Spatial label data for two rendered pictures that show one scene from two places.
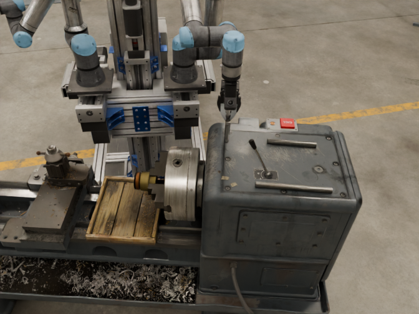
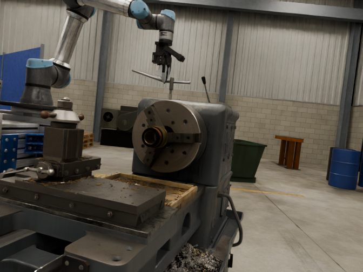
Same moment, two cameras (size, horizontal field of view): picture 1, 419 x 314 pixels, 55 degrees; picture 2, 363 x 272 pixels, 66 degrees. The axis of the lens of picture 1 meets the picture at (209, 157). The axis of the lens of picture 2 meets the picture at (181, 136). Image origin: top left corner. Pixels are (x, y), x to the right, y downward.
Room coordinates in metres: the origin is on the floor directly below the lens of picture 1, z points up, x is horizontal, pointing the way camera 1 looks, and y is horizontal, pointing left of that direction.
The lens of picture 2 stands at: (0.73, 1.28, 1.15)
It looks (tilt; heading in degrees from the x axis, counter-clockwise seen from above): 3 degrees down; 287
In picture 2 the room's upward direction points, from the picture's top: 6 degrees clockwise
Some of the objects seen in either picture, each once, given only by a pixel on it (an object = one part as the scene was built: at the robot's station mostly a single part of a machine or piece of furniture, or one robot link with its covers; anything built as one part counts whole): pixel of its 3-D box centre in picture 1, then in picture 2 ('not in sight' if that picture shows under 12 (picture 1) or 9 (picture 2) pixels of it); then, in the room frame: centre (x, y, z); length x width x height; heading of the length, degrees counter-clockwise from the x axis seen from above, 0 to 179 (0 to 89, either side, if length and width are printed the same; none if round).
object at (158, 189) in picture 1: (159, 197); (182, 137); (1.06, 0.20, 1.09); 0.12 x 0.11 x 0.05; 179
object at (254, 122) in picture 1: (248, 125); not in sight; (1.37, -0.17, 1.24); 0.09 x 0.08 x 0.03; 89
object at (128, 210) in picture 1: (128, 208); (139, 190); (1.16, 0.37, 0.89); 0.36 x 0.30 x 0.04; 179
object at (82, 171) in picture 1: (66, 176); (67, 167); (1.24, 0.66, 0.99); 0.20 x 0.10 x 0.05; 89
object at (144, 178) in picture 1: (146, 181); (155, 137); (1.16, 0.27, 1.08); 0.09 x 0.09 x 0.09; 89
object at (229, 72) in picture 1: (231, 68); (165, 38); (1.29, -0.06, 1.57); 0.08 x 0.08 x 0.05
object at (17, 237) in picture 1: (49, 202); (67, 217); (1.17, 0.73, 0.90); 0.47 x 0.30 x 0.06; 179
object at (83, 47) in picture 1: (84, 50); not in sight; (1.80, 0.65, 1.33); 0.13 x 0.12 x 0.14; 29
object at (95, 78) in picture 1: (89, 71); not in sight; (1.79, 0.65, 1.21); 0.15 x 0.15 x 0.10
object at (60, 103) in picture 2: (51, 148); (65, 103); (1.24, 0.68, 1.17); 0.04 x 0.04 x 0.03
